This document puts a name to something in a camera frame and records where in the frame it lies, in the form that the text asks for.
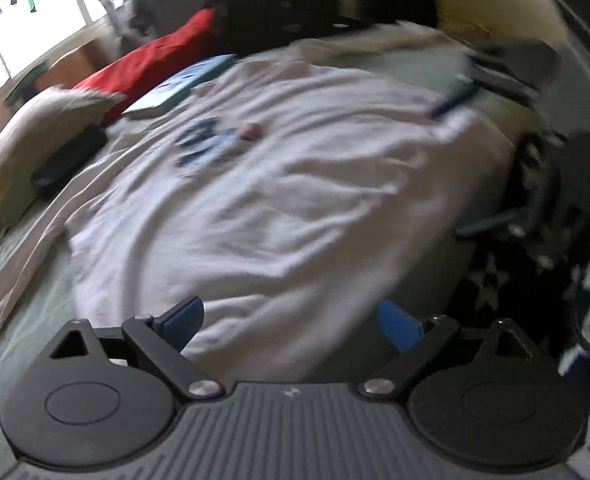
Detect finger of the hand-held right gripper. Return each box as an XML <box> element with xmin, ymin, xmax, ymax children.
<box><xmin>427</xmin><ymin>40</ymin><xmax>561</xmax><ymax>121</ymax></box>
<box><xmin>455</xmin><ymin>207</ymin><xmax>533</xmax><ymax>241</ymax></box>

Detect navy star-patterned pants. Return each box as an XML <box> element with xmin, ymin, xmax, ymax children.
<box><xmin>445</xmin><ymin>210</ymin><xmax>590</xmax><ymax>480</ymax></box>

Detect blue book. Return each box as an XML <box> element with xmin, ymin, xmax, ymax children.
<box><xmin>125</xmin><ymin>54</ymin><xmax>238</xmax><ymax>120</ymax></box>

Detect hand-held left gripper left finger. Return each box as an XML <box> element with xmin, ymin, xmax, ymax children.
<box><xmin>50</xmin><ymin>295</ymin><xmax>226</xmax><ymax>403</ymax></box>

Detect black pouch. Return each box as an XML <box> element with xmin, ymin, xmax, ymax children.
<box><xmin>30</xmin><ymin>125</ymin><xmax>108</xmax><ymax>200</ymax></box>

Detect black backpack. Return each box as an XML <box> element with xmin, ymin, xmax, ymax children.
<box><xmin>210</xmin><ymin>0</ymin><xmax>441</xmax><ymax>56</ymax></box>

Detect brown cardboard box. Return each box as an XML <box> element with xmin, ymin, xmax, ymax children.
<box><xmin>45</xmin><ymin>35</ymin><xmax>118</xmax><ymax>81</ymax></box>

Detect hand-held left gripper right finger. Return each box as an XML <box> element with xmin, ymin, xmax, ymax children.
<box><xmin>357</xmin><ymin>299</ymin><xmax>546</xmax><ymax>403</ymax></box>

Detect grey checked pillow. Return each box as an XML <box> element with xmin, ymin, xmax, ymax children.
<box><xmin>0</xmin><ymin>86</ymin><xmax>126</xmax><ymax>228</ymax></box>

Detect red quilt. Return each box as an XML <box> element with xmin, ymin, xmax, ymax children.
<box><xmin>0</xmin><ymin>7</ymin><xmax>216</xmax><ymax>251</ymax></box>

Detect white printed t-shirt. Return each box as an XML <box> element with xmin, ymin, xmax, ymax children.
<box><xmin>0</xmin><ymin>20</ymin><xmax>518</xmax><ymax>381</ymax></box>

